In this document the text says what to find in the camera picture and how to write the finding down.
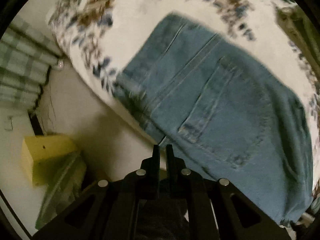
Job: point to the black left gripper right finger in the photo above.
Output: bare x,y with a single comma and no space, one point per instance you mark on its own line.
181,180

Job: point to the yellow box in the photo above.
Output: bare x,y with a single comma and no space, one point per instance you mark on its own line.
43,155

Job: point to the blue denim jeans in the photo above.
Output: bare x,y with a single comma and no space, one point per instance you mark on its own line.
224,113

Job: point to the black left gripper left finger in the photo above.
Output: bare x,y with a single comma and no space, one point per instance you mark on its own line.
145,180

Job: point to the green plaid curtain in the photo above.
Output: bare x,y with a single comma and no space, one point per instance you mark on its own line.
26,56

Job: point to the floral white bed blanket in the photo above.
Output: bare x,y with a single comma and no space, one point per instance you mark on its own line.
100,37

